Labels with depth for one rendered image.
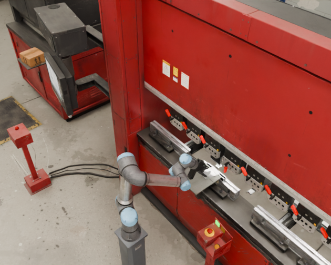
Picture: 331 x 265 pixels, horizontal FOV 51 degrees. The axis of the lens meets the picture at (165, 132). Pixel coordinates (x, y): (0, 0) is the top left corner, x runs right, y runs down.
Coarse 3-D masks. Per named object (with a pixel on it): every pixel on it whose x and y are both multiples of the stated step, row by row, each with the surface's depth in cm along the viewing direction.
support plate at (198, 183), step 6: (198, 174) 269; (192, 180) 264; (198, 180) 264; (204, 180) 264; (210, 180) 264; (216, 180) 265; (192, 186) 260; (198, 186) 260; (204, 186) 260; (198, 192) 255
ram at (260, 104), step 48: (144, 0) 244; (144, 48) 271; (192, 48) 226; (240, 48) 193; (192, 96) 248; (240, 96) 209; (288, 96) 181; (240, 144) 228; (288, 144) 195; (288, 192) 212
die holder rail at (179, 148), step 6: (150, 126) 322; (156, 126) 315; (162, 126) 315; (156, 132) 320; (162, 132) 309; (168, 132) 309; (162, 138) 313; (168, 138) 304; (174, 138) 304; (174, 144) 300; (180, 144) 299; (174, 150) 305; (180, 150) 297; (186, 150) 292
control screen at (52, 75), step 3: (48, 63) 281; (48, 66) 287; (48, 69) 293; (51, 69) 277; (51, 72) 282; (51, 75) 288; (54, 75) 275; (51, 78) 294; (54, 78) 281; (51, 81) 300; (54, 81) 286; (57, 81) 271; (54, 84) 291; (57, 84) 276; (54, 87) 298; (57, 87) 281; (57, 90) 287; (60, 96) 282
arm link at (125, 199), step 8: (128, 152) 228; (120, 160) 224; (128, 160) 222; (120, 168) 222; (120, 176) 233; (120, 184) 237; (128, 184) 234; (120, 192) 242; (128, 192) 240; (120, 200) 246; (128, 200) 246; (120, 208) 247
